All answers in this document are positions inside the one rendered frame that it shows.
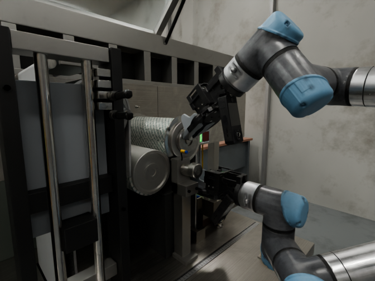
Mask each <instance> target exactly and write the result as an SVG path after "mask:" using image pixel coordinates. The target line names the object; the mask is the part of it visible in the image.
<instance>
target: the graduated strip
mask: <svg viewBox="0 0 375 281"><path fill-rule="evenodd" d="M257 225H259V223H257V222H253V223H252V224H250V225H249V226H248V227H246V228H245V229H244V230H242V231H241V232H240V233H238V234H237V235H236V236H234V237H233V238H231V239H230V240H228V241H227V242H226V243H225V244H223V245H222V246H220V247H219V248H217V250H215V251H213V252H212V253H211V254H209V255H208V256H207V257H205V258H204V259H203V260H201V261H200V262H198V263H197V264H196V265H194V266H193V267H192V268H190V269H189V270H188V271H186V272H185V273H184V274H182V275H181V276H179V277H178V278H176V279H175V280H174V281H186V280H187V279H189V278H190V277H191V276H192V275H194V274H195V273H196V272H198V271H199V270H200V269H201V268H203V267H204V266H206V265H207V264H208V263H209V262H211V261H212V260H213V259H215V258H216V257H217V256H218V255H220V254H221V253H222V252H223V251H225V250H226V249H228V248H229V247H230V246H231V245H233V244H234V243H235V242H237V241H238V240H239V239H240V238H242V237H243V236H245V234H247V233H248V232H250V231H251V230H252V229H254V228H255V227H256V226H257Z"/></svg>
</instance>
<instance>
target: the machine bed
mask: <svg viewBox="0 0 375 281"><path fill-rule="evenodd" d="M253 222H257V223H259V225H257V226H256V227H255V228H254V229H252V230H251V231H250V232H248V233H247V234H245V236H243V237H242V238H240V239H239V240H238V241H237V242H235V243H234V244H233V245H231V246H230V247H229V248H228V249H226V250H225V251H223V252H222V253H221V254H220V255H218V256H217V257H216V258H215V259H213V260H212V261H211V262H209V263H208V264H207V265H206V266H204V267H203V268H201V269H200V270H199V271H198V272H196V273H195V274H194V275H192V276H191V277H190V278H189V279H187V280H186V281H279V279H278V277H277V275H276V273H275V271H273V270H271V269H269V268H268V267H267V266H266V265H264V264H263V262H262V259H260V258H258V256H259V255H260V253H261V249H260V247H261V240H262V223H261V222H259V221H256V220H253V219H250V218H248V217H245V216H243V215H240V214H238V213H235V212H233V211H230V212H229V213H228V215H227V216H226V218H225V220H224V221H223V222H222V224H223V228H221V229H217V228H216V227H214V225H212V226H211V227H209V228H207V229H206V230H205V239H203V240H202V241H200V242H198V243H197V244H196V243H195V242H193V241H190V250H191V251H193V252H194V253H196V254H197V255H198V258H197V259H195V260H194V261H193V262H191V263H190V264H189V265H187V266H185V265H184V264H183V263H181V262H179V261H178V260H177V259H175V258H174V257H173V256H172V255H171V256H169V257H168V258H164V257H163V256H162V255H161V254H159V253H158V252H157V251H155V250H154V249H152V248H151V247H150V246H148V245H147V244H146V243H144V242H143V241H142V240H140V239H139V238H138V237H136V236H135V235H133V234H132V233H131V232H130V231H129V253H130V266H131V281H174V280H175V279H176V278H178V277H179V276H181V275H182V274H184V273H185V272H186V271H188V270H189V269H190V268H192V267H193V266H194V265H196V264H197V263H198V262H200V261H201V260H203V259H204V258H205V257H207V256H208V255H209V254H211V253H212V252H213V251H215V250H217V248H219V247H220V246H222V245H223V244H225V243H226V242H227V241H228V240H230V239H231V238H233V237H234V236H236V235H237V234H238V233H240V232H241V231H242V230H244V229H245V228H246V227H248V226H249V225H250V224H252V223H253ZM102 229H103V247H104V259H107V258H109V244H108V225H107V222H104V223H102ZM295 242H296V244H297V245H298V246H299V248H300V249H301V250H302V252H303V253H304V254H305V255H306V256H307V257H309V256H312V255H313V254H314V246H315V244H314V243H312V242H310V241H308V240H305V239H302V238H300V237H297V236H295ZM76 262H77V270H78V273H79V272H81V271H83V270H85V269H87V268H89V267H91V266H93V265H95V263H94V248H93V243H92V244H89V245H87V246H85V247H82V248H80V249H78V250H76ZM0 281H17V274H16V266H15V258H14V257H11V258H9V259H6V260H3V261H0Z"/></svg>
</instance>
